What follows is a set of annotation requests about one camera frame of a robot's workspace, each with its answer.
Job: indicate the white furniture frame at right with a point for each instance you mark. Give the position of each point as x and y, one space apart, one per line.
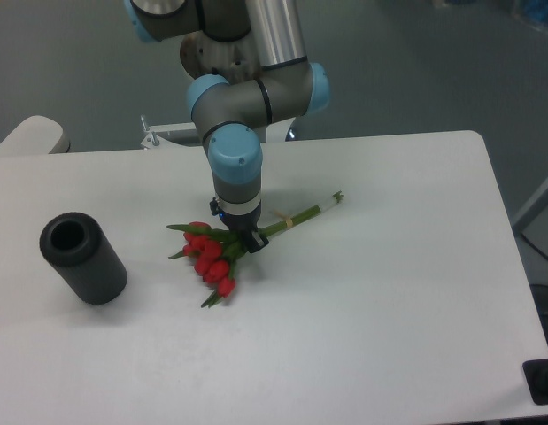
536 203

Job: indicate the black ribbed cylindrical vase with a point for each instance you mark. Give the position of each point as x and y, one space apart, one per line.
74 244

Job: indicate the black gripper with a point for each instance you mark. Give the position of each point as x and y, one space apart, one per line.
245 224

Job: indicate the red tulip bouquet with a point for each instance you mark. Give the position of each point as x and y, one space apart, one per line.
214 253

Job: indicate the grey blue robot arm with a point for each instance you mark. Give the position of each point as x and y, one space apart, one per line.
234 151

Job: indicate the beige chair armrest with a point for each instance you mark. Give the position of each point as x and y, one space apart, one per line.
36 135

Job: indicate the black device at table corner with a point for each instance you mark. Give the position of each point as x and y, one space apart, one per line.
536 373

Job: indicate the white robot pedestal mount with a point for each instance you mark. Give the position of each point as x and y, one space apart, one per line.
167 133

